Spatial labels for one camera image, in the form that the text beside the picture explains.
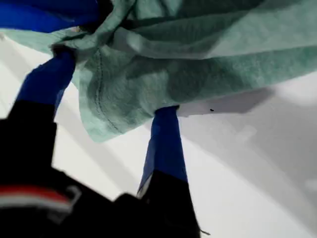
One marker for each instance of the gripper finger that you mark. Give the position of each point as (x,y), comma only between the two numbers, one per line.
(47,81)
(37,15)
(167,148)

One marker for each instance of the pale green T-shirt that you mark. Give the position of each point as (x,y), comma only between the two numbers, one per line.
(173,62)

